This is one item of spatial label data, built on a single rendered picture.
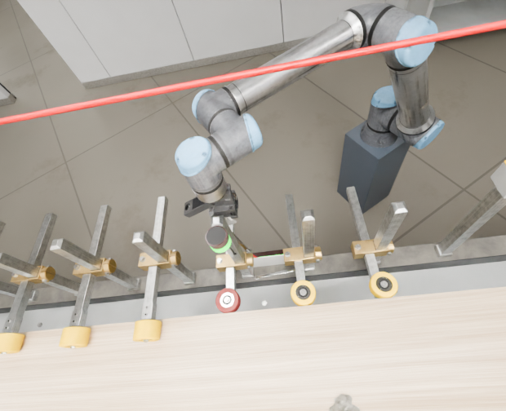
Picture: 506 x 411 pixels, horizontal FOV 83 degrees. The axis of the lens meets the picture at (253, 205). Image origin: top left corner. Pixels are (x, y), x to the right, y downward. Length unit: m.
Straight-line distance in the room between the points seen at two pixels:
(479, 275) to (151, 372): 1.24
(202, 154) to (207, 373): 0.65
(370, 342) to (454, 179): 1.70
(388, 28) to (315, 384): 1.01
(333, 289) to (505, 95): 2.38
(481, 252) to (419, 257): 0.22
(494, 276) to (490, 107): 1.84
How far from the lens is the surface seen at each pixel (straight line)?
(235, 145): 0.70
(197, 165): 0.66
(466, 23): 3.68
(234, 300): 0.99
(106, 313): 1.53
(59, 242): 1.04
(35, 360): 1.31
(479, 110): 2.99
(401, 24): 1.00
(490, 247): 1.41
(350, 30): 1.02
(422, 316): 1.02
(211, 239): 0.77
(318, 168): 2.33
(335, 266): 1.22
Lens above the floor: 1.85
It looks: 58 degrees down
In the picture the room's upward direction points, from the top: 19 degrees counter-clockwise
